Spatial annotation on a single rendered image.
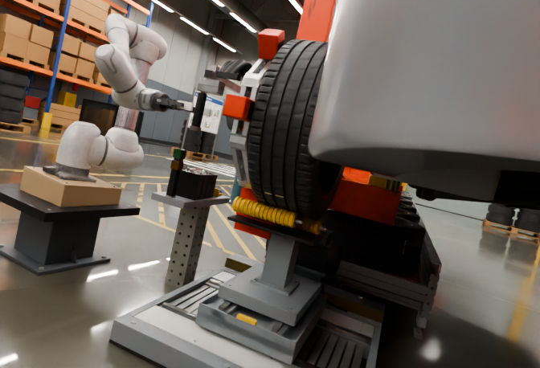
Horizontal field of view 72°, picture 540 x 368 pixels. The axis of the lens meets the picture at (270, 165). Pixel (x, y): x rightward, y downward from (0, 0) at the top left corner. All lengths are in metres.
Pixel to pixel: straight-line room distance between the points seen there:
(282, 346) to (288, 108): 0.75
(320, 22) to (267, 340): 1.48
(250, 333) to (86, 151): 1.15
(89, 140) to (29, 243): 0.55
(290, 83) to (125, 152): 1.10
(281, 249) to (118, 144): 1.01
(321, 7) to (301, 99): 0.97
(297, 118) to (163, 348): 0.83
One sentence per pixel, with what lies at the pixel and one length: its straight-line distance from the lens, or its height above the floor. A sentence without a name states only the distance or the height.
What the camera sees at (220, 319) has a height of 0.14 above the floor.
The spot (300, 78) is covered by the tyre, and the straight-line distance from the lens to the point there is 1.18.
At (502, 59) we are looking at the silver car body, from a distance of 0.41.
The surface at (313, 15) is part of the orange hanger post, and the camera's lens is 2.04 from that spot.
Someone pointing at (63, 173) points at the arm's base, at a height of 0.42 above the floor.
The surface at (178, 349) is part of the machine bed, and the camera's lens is 1.30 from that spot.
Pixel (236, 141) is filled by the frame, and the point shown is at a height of 0.74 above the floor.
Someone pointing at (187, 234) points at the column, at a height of 0.27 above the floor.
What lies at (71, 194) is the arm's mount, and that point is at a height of 0.35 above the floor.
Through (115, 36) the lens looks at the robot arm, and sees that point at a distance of 1.98.
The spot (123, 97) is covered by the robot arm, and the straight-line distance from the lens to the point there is 1.60.
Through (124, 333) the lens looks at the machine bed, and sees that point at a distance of 1.40.
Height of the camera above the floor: 0.74
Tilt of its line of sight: 2 degrees down
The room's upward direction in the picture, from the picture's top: 13 degrees clockwise
